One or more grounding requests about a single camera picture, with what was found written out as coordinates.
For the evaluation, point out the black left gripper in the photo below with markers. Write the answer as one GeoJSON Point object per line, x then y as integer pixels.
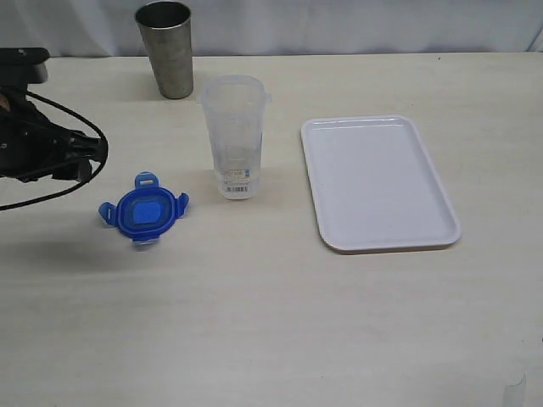
{"type": "Point", "coordinates": [32, 146]}

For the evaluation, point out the blue plastic lid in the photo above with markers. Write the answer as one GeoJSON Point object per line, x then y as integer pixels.
{"type": "Point", "coordinates": [145, 213]}

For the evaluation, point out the stainless steel cup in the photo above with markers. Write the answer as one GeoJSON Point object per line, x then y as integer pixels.
{"type": "Point", "coordinates": [165, 28]}

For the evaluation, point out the clear plastic tall container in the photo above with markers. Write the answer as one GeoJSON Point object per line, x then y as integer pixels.
{"type": "Point", "coordinates": [234, 107]}

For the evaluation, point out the white backdrop curtain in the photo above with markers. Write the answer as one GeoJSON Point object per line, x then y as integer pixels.
{"type": "Point", "coordinates": [108, 28]}

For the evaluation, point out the white rectangular tray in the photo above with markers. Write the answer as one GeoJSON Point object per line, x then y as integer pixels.
{"type": "Point", "coordinates": [374, 186]}

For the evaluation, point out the wrist camera mount block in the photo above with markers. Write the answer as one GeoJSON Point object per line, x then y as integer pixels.
{"type": "Point", "coordinates": [21, 66]}

